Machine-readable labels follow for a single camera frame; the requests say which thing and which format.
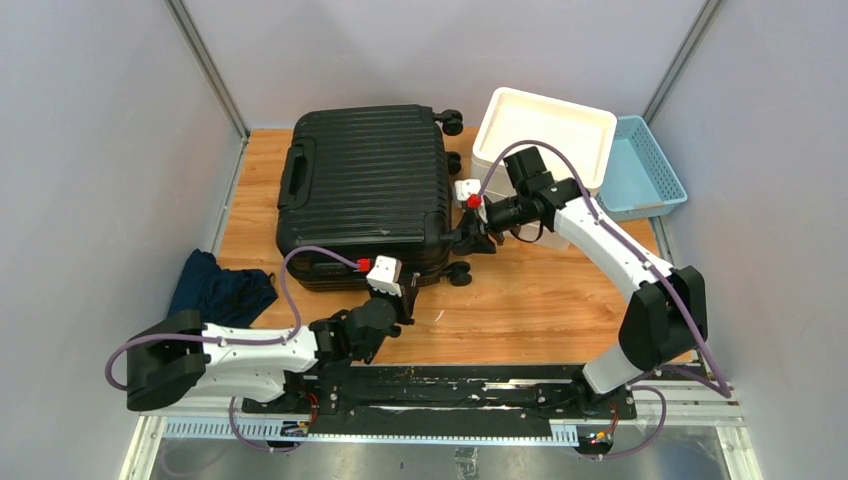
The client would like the left aluminium frame post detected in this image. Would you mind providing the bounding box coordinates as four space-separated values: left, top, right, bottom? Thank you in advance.
164 0 250 144

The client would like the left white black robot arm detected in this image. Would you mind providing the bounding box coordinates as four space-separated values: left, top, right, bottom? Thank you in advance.
120 285 419 413

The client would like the aluminium frame post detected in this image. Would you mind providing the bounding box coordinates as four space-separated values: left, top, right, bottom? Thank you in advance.
164 0 250 144
642 0 725 124

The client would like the light blue plastic basket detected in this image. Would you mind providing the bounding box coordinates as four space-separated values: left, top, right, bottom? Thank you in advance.
597 115 688 222

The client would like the dark blue cloth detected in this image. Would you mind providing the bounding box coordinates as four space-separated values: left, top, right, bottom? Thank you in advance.
167 249 278 328

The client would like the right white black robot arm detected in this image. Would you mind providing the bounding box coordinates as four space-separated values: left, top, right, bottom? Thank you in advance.
453 141 708 418

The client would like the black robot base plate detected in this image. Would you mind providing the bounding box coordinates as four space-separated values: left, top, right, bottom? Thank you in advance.
240 364 637 440

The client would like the white three-drawer storage unit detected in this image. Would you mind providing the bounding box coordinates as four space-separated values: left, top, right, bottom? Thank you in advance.
465 86 619 252

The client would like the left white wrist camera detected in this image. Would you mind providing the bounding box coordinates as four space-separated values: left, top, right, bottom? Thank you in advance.
366 255 403 297

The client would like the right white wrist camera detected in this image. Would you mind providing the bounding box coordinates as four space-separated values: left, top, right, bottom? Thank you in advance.
453 179 487 223

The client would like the right aluminium frame post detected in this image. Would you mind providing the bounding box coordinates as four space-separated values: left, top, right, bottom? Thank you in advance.
642 0 725 124

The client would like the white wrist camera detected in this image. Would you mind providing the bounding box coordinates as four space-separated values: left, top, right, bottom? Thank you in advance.
453 179 487 223
366 255 403 297

